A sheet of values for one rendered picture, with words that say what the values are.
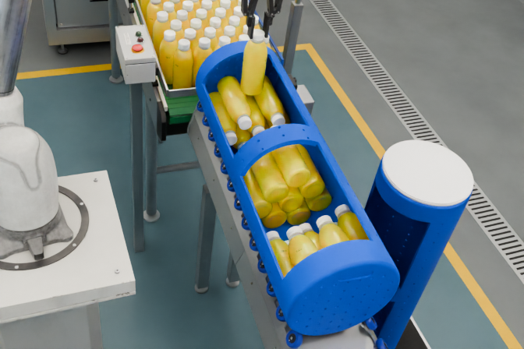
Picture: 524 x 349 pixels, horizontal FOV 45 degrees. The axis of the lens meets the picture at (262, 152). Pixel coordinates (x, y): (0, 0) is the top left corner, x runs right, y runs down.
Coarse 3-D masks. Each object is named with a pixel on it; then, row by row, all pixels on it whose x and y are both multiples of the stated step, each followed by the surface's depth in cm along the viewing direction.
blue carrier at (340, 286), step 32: (224, 64) 199; (288, 96) 203; (288, 128) 168; (224, 160) 180; (256, 160) 165; (320, 160) 184; (352, 192) 159; (256, 224) 158; (288, 224) 180; (320, 256) 140; (352, 256) 139; (384, 256) 143; (288, 288) 142; (320, 288) 140; (352, 288) 144; (384, 288) 149; (288, 320) 145; (320, 320) 150; (352, 320) 155
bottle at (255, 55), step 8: (248, 48) 184; (256, 48) 183; (264, 48) 184; (248, 56) 184; (256, 56) 183; (264, 56) 185; (248, 64) 186; (256, 64) 185; (264, 64) 187; (248, 72) 187; (256, 72) 187; (264, 72) 190; (248, 80) 189; (256, 80) 189; (240, 88) 193; (248, 88) 191; (256, 88) 191
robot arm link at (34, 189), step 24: (0, 144) 138; (24, 144) 140; (0, 168) 137; (24, 168) 139; (48, 168) 144; (0, 192) 140; (24, 192) 141; (48, 192) 146; (0, 216) 145; (24, 216) 145; (48, 216) 150
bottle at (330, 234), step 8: (320, 224) 158; (328, 224) 156; (336, 224) 157; (320, 232) 156; (328, 232) 154; (336, 232) 153; (344, 232) 155; (320, 240) 155; (328, 240) 153; (336, 240) 152; (344, 240) 152
